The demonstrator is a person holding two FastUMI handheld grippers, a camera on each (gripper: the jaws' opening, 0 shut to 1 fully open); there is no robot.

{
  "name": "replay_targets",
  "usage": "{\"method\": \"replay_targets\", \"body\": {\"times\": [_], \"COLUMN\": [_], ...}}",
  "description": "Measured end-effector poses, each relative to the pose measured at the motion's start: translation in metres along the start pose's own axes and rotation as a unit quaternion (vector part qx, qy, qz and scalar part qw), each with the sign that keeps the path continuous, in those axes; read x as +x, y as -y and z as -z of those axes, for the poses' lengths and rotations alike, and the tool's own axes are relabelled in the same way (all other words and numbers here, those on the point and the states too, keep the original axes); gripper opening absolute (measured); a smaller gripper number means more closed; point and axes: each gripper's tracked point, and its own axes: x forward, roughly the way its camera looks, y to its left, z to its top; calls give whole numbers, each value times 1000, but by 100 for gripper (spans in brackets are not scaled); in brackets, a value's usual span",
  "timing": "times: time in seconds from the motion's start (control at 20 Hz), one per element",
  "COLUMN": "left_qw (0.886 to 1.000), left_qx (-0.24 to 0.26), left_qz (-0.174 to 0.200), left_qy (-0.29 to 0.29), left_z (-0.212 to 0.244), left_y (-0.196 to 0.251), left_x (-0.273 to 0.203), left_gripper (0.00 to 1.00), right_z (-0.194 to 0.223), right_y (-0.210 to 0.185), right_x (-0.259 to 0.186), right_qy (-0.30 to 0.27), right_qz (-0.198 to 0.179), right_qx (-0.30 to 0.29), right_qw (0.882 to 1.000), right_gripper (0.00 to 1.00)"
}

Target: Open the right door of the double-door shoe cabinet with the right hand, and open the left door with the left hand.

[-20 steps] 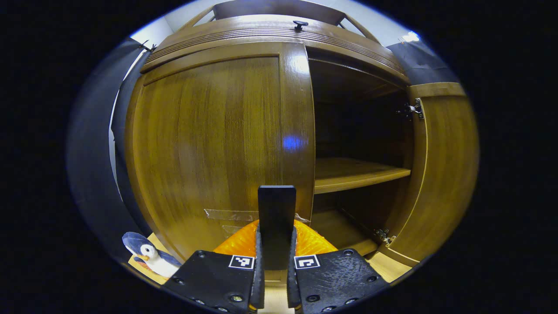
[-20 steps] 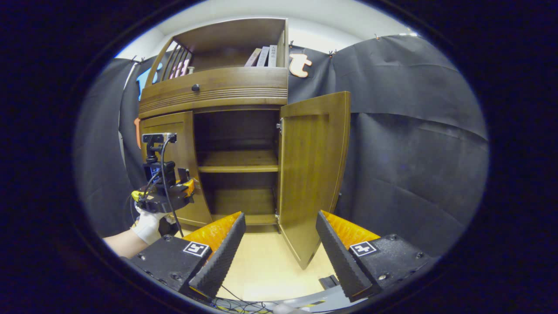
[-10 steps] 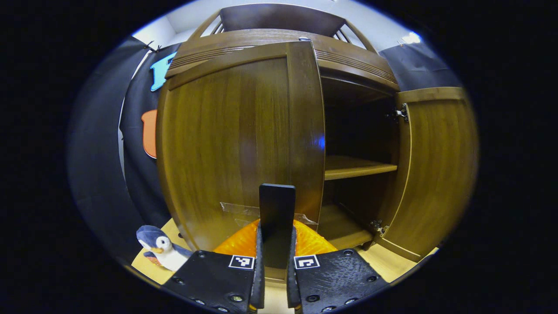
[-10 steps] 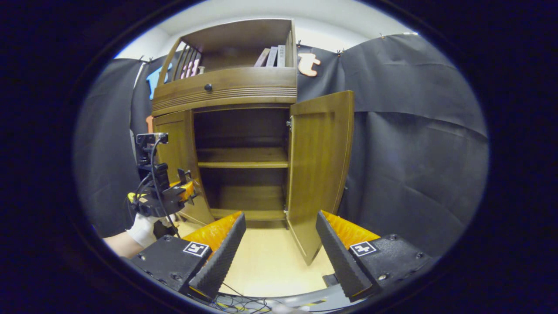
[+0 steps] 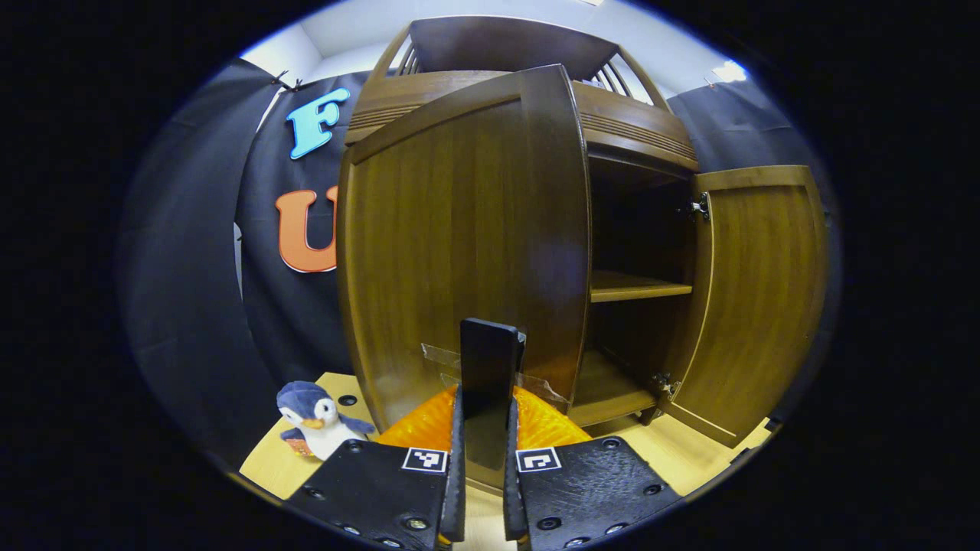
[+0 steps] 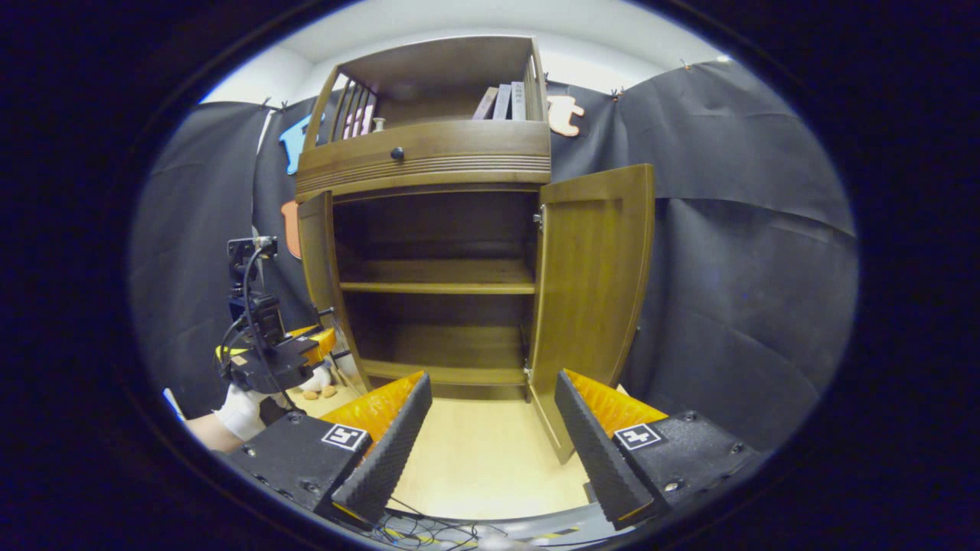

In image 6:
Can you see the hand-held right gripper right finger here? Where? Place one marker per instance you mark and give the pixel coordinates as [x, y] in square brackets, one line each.
[593, 459]

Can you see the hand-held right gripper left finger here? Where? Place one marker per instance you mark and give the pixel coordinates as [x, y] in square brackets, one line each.
[390, 459]

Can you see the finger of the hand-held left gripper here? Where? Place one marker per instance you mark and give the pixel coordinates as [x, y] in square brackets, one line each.
[318, 340]

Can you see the wooden double-door shoe cabinet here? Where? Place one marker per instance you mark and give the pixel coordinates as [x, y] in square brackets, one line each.
[436, 69]

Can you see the wooden cabinet inner shelf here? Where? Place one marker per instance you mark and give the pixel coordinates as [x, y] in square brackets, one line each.
[436, 277]

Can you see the penguin plush toy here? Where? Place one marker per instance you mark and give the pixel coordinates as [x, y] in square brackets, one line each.
[320, 379]

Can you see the black backdrop cloth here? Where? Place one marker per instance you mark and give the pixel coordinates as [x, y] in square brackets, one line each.
[727, 252]

